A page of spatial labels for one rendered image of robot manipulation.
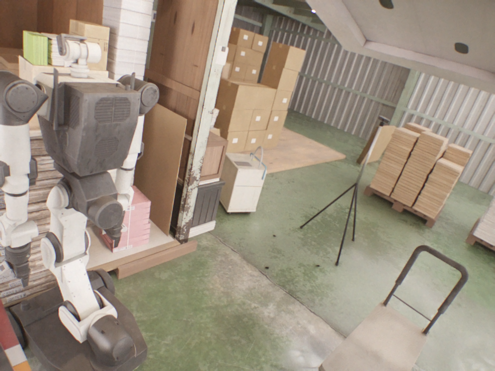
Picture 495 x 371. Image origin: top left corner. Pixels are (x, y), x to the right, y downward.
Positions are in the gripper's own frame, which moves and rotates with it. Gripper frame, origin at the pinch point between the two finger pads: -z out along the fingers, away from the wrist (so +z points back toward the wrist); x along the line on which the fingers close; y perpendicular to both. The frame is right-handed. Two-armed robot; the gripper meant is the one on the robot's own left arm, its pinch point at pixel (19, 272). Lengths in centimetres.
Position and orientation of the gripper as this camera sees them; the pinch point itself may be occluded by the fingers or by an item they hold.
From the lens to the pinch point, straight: 153.2
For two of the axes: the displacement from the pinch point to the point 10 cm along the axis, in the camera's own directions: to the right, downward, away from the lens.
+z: 4.0, -7.7, -5.0
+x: -7.4, -5.9, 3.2
